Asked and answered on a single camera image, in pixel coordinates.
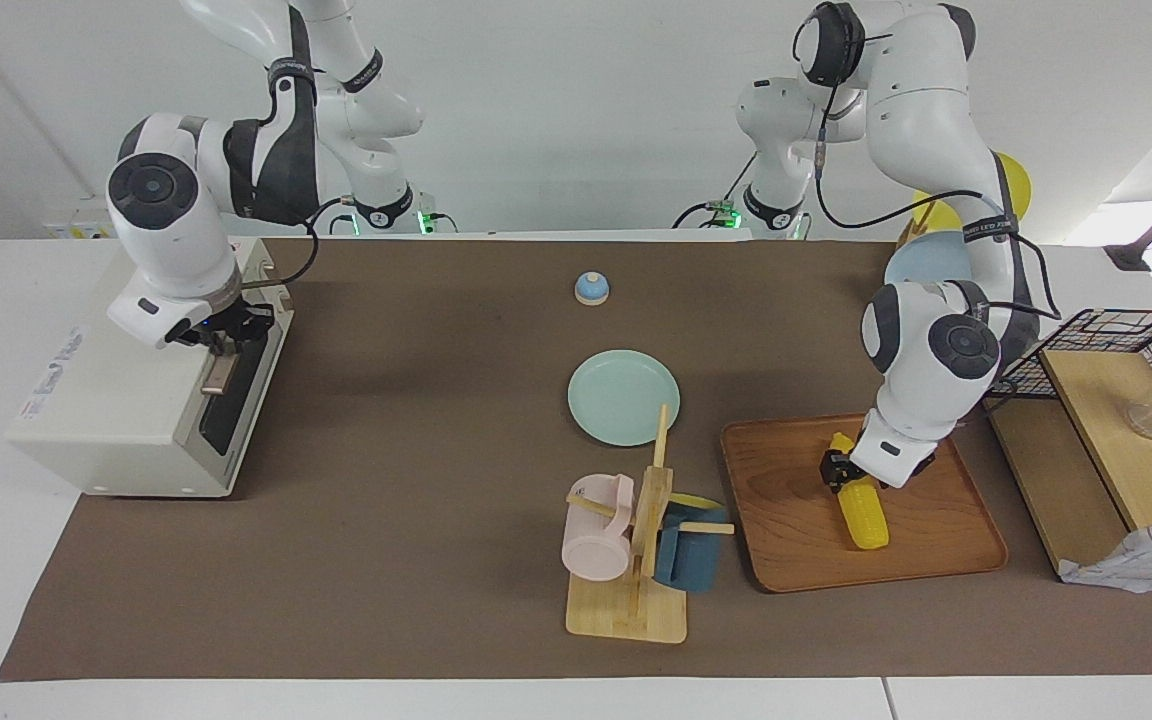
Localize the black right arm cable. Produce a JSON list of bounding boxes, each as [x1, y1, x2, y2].
[[236, 195, 323, 293]]

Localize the pink mug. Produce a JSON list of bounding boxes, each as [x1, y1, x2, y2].
[[561, 473, 637, 582]]

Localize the brown table mat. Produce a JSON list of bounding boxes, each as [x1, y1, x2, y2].
[[0, 237, 1152, 683]]

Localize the wooden shelf unit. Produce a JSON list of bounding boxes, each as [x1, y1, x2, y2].
[[986, 350, 1152, 581]]

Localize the cream toaster oven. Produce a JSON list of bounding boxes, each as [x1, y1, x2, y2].
[[4, 237, 294, 498]]

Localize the brown wooden serving tray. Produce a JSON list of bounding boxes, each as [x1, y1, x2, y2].
[[720, 412, 1009, 594]]

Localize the yellow corn cob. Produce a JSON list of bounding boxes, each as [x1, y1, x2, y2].
[[828, 432, 890, 551]]

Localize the black wire basket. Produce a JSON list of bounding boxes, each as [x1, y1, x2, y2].
[[991, 308, 1152, 461]]

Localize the oven door with cream handle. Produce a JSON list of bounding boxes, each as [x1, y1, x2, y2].
[[194, 290, 294, 493]]

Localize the white wall socket strip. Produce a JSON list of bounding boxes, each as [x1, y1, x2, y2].
[[44, 218, 117, 242]]

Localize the wooden mug tree stand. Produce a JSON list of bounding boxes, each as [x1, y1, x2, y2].
[[565, 404, 737, 644]]

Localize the light blue plate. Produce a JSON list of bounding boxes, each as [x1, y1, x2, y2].
[[884, 230, 977, 291]]

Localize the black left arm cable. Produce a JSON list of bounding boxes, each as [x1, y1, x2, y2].
[[814, 50, 1063, 323]]

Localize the wooden dish rack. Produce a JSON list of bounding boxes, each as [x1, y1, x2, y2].
[[896, 198, 939, 251]]

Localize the black base cable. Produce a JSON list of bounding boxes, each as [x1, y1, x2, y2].
[[673, 150, 767, 229]]

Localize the white plastic wrap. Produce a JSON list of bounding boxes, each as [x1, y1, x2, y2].
[[1056, 515, 1152, 596]]

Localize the dark blue mug yellow inside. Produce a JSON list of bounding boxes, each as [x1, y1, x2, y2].
[[652, 490, 729, 593]]

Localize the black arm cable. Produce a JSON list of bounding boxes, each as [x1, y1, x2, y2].
[[236, 195, 323, 293], [814, 50, 1063, 323]]

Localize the yellow plate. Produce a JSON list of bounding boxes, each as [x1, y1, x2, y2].
[[911, 150, 1034, 236]]

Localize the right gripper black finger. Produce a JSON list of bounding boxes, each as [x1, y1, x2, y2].
[[186, 325, 239, 361], [221, 305, 276, 343]]

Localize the pale green round plate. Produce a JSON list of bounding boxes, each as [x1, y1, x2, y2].
[[567, 349, 682, 447]]

